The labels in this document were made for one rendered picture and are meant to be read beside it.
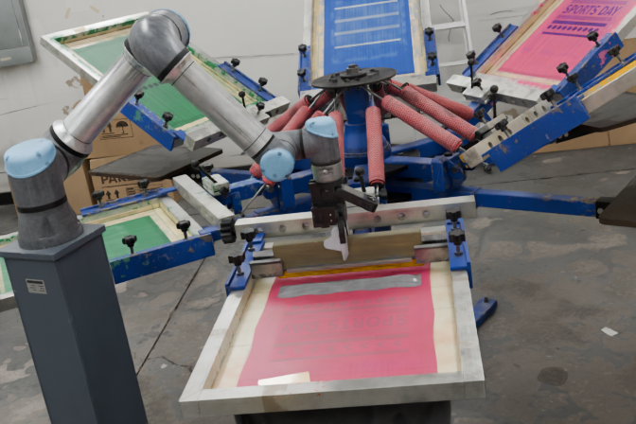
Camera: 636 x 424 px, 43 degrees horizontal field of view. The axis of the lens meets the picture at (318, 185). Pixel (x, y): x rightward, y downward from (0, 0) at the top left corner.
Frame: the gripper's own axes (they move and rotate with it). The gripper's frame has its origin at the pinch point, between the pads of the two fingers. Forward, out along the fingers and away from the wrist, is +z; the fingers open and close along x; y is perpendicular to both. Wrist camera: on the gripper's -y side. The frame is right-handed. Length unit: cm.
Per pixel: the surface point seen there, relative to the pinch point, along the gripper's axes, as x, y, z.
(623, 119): -120, -97, 7
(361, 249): 1.5, -3.6, -0.8
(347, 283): 7.0, 0.3, 5.7
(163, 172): -118, 86, 7
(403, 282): 9.5, -13.8, 5.6
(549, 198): -49, -58, 9
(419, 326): 31.0, -17.4, 6.3
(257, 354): 38.0, 17.9, 6.3
